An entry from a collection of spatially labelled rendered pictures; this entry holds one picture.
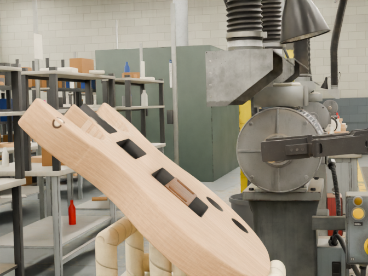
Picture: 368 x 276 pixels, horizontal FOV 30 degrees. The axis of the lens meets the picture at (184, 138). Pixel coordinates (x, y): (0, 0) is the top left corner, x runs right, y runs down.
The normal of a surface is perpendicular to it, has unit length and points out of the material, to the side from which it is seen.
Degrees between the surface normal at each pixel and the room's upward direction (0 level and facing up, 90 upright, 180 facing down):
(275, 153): 90
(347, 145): 89
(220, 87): 90
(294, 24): 78
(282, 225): 90
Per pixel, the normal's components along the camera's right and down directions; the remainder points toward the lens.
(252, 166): -0.33, 0.13
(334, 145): -0.09, 0.04
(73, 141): 0.07, 0.26
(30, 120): -0.33, -0.10
